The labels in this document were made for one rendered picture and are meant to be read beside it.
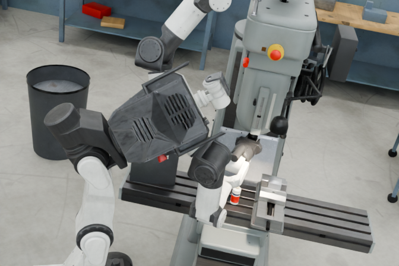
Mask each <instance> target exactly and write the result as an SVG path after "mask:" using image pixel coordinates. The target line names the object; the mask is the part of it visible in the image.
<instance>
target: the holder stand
mask: <svg viewBox="0 0 399 266"><path fill-rule="evenodd" d="M166 157H167V159H166V160H165V161H163V162H160V163H159V161H158V159H154V160H150V161H147V162H145V163H131V172H130V179H129V180H130V181H133V182H144V183H155V184H162V185H173V186H174V185H175V180H176V172H177V168H178V160H179V157H178V156H177V154H176V153H175V154H171V155H168V156H166Z"/></svg>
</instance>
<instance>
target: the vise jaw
mask: <svg viewBox="0 0 399 266"><path fill-rule="evenodd" d="M286 197H287V192H284V191H279V190H276V189H271V188H267V187H263V186H261V188H260V191H259V197H258V200H261V201H266V202H270V203H273V204H278V205H283V206H284V205H285V203H286Z"/></svg>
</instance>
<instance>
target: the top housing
mask: <svg viewBox="0 0 399 266"><path fill-rule="evenodd" d="M253 2H254V0H251V3H250V6H249V10H248V16H247V19H246V25H245V31H244V34H243V40H242V44H243V46H244V48H245V49H247V50H248V51H250V52H253V53H258V54H262V55H267V56H268V48H269V47H270V46H271V45H273V44H278V45H281V46H282V47H283V49H284V56H283V57H282V58H283V59H288V60H292V61H302V60H305V59H306V58H307V57H308V56H309V54H310V51H311V47H312V43H313V40H314V36H315V32H316V28H317V20H316V12H315V5H314V0H287V2H286V3H285V2H282V0H262V1H259V3H258V10H257V15H256V17H254V16H251V12H252V6H253ZM262 47H265V48H266V51H265V52H264V51H261V49H262Z"/></svg>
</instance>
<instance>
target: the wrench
mask: <svg viewBox="0 0 399 266"><path fill-rule="evenodd" d="M259 1H262V0H254V2H253V6H252V12H251V16H254V17H256V16H257V10H258V3H259Z"/></svg>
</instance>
